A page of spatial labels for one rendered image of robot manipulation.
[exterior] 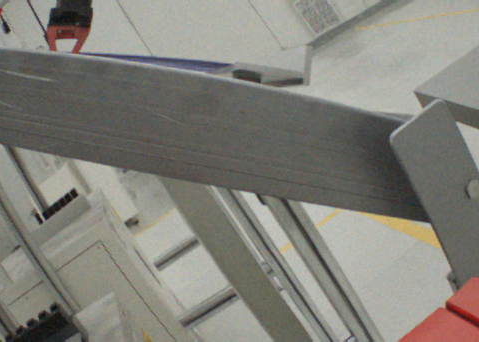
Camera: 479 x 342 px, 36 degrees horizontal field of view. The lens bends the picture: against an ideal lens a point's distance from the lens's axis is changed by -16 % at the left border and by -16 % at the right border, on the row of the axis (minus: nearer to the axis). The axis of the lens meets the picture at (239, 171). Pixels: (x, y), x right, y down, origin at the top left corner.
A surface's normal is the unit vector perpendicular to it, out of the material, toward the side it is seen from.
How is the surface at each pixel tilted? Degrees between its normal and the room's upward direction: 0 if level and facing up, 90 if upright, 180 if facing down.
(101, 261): 90
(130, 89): 90
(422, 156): 90
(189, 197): 90
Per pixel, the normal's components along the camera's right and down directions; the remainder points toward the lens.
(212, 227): 0.21, 0.07
